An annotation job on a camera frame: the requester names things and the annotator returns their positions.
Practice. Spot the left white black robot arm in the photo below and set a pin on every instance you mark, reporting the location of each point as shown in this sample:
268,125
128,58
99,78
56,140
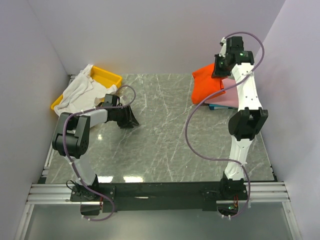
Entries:
72,135

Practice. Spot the pink folded t shirt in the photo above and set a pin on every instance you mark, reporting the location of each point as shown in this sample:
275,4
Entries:
229,98

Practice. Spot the blue folded t shirt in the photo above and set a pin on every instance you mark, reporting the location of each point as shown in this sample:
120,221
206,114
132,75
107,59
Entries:
219,107

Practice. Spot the yellow plastic tray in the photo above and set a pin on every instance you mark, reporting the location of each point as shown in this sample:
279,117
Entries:
106,77

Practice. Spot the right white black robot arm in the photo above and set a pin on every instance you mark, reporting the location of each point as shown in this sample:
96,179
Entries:
244,125

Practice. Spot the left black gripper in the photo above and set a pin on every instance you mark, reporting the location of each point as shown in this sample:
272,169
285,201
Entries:
129,116

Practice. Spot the black base beam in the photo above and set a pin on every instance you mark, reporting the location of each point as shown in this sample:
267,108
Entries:
143,196

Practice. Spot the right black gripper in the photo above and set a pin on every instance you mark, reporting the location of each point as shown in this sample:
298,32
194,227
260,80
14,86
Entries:
217,73

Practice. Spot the orange t shirt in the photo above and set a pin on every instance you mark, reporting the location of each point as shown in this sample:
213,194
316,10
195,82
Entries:
205,84

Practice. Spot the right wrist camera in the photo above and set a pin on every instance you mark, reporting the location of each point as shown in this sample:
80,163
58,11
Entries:
225,47

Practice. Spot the white t shirt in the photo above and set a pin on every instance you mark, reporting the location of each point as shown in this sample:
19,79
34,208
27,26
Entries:
80,93

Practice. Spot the aluminium frame rail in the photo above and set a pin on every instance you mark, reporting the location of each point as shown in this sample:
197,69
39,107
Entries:
55,194

